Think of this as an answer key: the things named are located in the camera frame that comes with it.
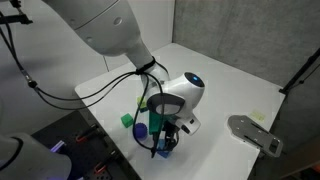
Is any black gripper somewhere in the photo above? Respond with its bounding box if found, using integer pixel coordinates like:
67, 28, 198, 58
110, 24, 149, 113
162, 121, 180, 152

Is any blue block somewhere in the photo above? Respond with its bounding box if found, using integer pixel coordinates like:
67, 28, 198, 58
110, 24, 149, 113
156, 140, 173, 159

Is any purple spiky ball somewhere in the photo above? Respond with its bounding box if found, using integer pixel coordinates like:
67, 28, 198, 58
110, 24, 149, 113
132, 122, 149, 140

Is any dark blue cube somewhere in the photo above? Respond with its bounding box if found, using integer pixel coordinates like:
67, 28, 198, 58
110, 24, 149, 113
137, 105, 150, 114

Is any red and black clamp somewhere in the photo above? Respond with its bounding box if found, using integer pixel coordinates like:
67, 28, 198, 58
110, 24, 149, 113
74, 123, 101, 144
93, 151, 120, 175

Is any grey metal plate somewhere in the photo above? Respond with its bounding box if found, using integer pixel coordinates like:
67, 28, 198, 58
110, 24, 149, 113
227, 114, 285, 158

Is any purple lit strip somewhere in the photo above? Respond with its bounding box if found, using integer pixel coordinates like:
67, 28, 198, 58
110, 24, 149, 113
49, 139, 67, 153

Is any black tripod leg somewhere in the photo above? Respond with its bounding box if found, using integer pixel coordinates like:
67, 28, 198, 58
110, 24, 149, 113
278, 47, 320, 95

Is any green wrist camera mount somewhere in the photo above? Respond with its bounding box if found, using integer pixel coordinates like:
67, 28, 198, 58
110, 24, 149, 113
148, 111, 168, 136

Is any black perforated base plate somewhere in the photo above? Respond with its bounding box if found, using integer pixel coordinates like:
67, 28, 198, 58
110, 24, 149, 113
31, 110, 143, 180

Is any black camera boom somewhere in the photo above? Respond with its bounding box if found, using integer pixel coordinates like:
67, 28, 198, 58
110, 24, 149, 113
0, 0, 34, 26

